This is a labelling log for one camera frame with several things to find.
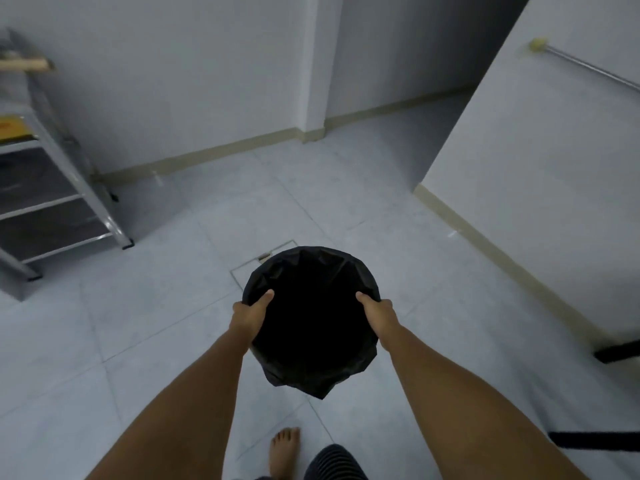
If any person's right hand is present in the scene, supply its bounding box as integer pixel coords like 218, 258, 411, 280
355, 291, 401, 352

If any person's left hand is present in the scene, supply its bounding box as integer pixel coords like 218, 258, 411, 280
229, 289, 275, 349

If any black bag-lined trash bin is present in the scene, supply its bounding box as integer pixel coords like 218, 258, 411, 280
242, 246, 382, 400

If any person's left forearm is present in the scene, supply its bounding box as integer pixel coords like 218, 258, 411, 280
86, 328, 251, 480

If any person's right forearm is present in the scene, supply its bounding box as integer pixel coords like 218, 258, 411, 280
380, 325, 590, 480

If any floor drain cover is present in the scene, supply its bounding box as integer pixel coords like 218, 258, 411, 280
230, 239, 300, 290

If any person's bare foot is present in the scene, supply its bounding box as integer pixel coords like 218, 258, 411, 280
269, 427, 301, 480

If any person's striped trouser leg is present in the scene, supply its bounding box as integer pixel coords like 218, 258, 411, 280
303, 444, 369, 480

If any aluminium step ladder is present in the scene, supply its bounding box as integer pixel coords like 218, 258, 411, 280
0, 28, 135, 282

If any black strap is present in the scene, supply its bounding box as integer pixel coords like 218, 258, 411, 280
593, 341, 640, 364
547, 431, 640, 452

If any metal towel rail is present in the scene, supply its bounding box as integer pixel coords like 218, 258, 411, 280
529, 38, 640, 93

